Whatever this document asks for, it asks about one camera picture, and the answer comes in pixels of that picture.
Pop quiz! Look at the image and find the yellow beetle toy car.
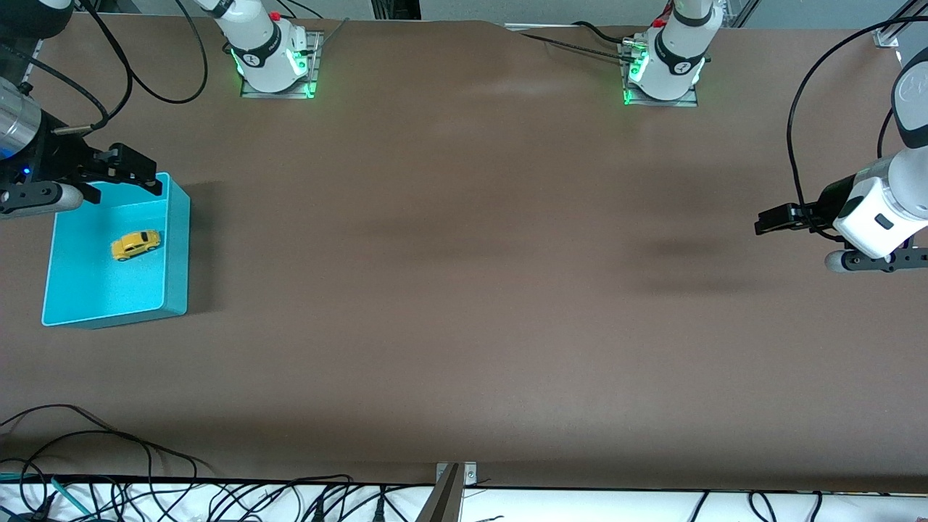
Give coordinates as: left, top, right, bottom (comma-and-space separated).
110, 230, 162, 262

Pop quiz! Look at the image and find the turquoise plastic bin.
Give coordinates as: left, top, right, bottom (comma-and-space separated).
41, 172, 191, 328

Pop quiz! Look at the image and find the silver edge strip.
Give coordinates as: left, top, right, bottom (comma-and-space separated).
503, 23, 633, 33

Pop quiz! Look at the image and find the black box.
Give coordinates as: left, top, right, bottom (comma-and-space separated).
370, 0, 422, 21

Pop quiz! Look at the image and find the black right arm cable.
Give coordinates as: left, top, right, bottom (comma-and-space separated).
0, 0, 210, 137

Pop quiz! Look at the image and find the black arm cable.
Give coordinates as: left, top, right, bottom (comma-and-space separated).
0, 0, 210, 137
788, 16, 928, 244

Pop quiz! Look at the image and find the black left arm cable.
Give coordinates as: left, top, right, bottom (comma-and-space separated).
788, 16, 928, 244

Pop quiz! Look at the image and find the dark aluminium frame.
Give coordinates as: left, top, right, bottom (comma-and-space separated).
0, 33, 43, 84

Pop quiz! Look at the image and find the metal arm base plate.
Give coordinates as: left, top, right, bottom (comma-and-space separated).
239, 30, 323, 100
618, 40, 700, 109

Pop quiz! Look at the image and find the aluminium frame rail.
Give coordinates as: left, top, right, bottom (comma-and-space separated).
872, 0, 928, 50
721, 0, 759, 28

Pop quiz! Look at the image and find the black looped cable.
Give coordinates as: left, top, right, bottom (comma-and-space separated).
0, 431, 200, 522
0, 403, 218, 479

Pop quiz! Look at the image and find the thin grey wire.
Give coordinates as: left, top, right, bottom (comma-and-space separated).
308, 17, 351, 53

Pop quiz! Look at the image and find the thick black base cable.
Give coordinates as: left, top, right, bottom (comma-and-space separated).
571, 20, 633, 44

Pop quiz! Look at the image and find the thin black base cable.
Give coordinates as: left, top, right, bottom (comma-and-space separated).
518, 32, 633, 62

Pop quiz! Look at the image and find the teal cable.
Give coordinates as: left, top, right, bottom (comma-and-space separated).
0, 471, 94, 517

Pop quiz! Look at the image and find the black tangled cable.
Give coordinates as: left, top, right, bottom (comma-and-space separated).
196, 474, 392, 522

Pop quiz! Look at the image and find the silver metal bracket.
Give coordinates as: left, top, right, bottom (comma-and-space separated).
435, 461, 479, 487

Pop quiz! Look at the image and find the grey metal post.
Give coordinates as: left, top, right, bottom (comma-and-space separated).
415, 464, 463, 522

